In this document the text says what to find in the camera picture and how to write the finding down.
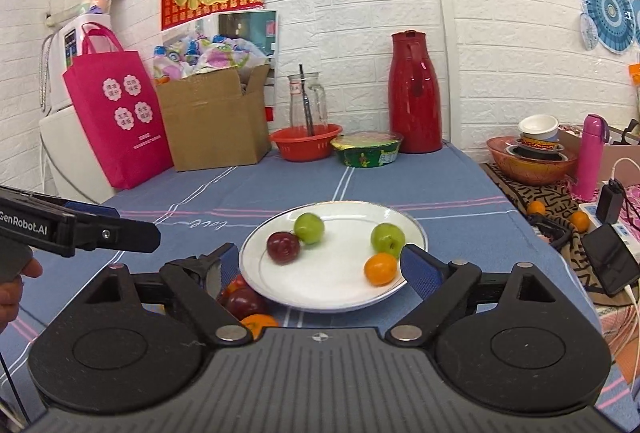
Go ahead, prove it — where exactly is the dark red plum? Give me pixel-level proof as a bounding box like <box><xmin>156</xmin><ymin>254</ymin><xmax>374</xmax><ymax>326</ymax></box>
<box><xmin>267</xmin><ymin>231</ymin><xmax>300</xmax><ymax>265</ymax></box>
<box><xmin>224</xmin><ymin>287</ymin><xmax>268</xmax><ymax>320</ymax></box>

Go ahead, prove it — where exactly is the small orange mandarin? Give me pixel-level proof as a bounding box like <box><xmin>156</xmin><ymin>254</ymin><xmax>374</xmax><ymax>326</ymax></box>
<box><xmin>363</xmin><ymin>252</ymin><xmax>398</xmax><ymax>287</ymax></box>

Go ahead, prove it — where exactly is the green apple fruit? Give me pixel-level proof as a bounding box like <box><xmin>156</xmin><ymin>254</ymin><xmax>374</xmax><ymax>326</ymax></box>
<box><xmin>370</xmin><ymin>223</ymin><xmax>406</xmax><ymax>259</ymax></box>
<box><xmin>294</xmin><ymin>212</ymin><xmax>326</xmax><ymax>245</ymax></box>

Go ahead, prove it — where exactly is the red peach fruit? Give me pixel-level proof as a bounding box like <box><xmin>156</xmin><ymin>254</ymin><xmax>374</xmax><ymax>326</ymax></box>
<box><xmin>217</xmin><ymin>274</ymin><xmax>247</xmax><ymax>305</ymax></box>

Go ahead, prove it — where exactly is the large orange tangerine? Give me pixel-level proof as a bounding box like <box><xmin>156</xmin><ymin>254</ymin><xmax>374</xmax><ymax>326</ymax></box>
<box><xmin>241</xmin><ymin>314</ymin><xmax>280</xmax><ymax>341</ymax></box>

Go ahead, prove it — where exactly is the person's left hand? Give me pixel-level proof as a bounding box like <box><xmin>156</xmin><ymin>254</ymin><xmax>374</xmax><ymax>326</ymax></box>
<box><xmin>0</xmin><ymin>257</ymin><xmax>43</xmax><ymax>331</ymax></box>

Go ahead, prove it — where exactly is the white round plate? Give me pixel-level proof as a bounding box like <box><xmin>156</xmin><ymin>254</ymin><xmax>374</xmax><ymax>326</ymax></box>
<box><xmin>239</xmin><ymin>201</ymin><xmax>428</xmax><ymax>314</ymax></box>

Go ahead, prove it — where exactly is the pink tote bag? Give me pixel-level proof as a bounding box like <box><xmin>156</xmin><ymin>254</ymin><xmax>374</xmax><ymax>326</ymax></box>
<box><xmin>63</xmin><ymin>22</ymin><xmax>174</xmax><ymax>190</ymax></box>

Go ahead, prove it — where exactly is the orange glass bowl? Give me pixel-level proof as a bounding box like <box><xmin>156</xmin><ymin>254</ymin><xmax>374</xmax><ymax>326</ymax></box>
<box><xmin>486</xmin><ymin>136</ymin><xmax>578</xmax><ymax>186</ymax></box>

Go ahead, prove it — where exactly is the green instant noodle bowl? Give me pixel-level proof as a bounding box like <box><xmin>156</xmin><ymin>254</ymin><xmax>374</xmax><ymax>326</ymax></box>
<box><xmin>331</xmin><ymin>130</ymin><xmax>402</xmax><ymax>168</ymax></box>

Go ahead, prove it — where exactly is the brown cardboard box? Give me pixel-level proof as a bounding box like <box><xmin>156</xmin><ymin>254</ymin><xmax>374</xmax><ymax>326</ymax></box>
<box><xmin>156</xmin><ymin>64</ymin><xmax>271</xmax><ymax>172</ymax></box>

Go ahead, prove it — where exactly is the black phone on side table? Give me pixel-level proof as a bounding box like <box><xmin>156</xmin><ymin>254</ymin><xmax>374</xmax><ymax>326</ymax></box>
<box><xmin>582</xmin><ymin>224</ymin><xmax>640</xmax><ymax>297</ymax></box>

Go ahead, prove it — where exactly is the red plastic basket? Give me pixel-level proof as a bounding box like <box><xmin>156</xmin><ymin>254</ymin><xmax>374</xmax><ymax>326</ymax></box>
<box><xmin>270</xmin><ymin>124</ymin><xmax>343</xmax><ymax>162</ymax></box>

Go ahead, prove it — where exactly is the white paper cup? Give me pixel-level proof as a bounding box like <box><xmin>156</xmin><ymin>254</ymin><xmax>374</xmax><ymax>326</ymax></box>
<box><xmin>518</xmin><ymin>114</ymin><xmax>559</xmax><ymax>141</ymax></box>

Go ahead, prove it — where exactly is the red thermos jug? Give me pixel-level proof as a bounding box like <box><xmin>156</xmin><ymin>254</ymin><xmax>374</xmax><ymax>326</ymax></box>
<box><xmin>388</xmin><ymin>30</ymin><xmax>442</xmax><ymax>153</ymax></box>

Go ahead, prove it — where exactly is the floral cloth bundle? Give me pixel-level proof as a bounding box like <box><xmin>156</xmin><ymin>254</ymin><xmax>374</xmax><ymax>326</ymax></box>
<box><xmin>152</xmin><ymin>33</ymin><xmax>269</xmax><ymax>84</ymax></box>

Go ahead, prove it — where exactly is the pink thermos bottle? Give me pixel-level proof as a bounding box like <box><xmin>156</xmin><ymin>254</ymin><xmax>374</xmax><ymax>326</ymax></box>
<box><xmin>573</xmin><ymin>114</ymin><xmax>610</xmax><ymax>201</ymax></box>

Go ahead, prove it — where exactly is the blue round wall decoration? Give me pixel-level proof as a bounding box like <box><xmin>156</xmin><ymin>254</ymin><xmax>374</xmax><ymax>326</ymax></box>
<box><xmin>579</xmin><ymin>0</ymin><xmax>639</xmax><ymax>55</ymax></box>

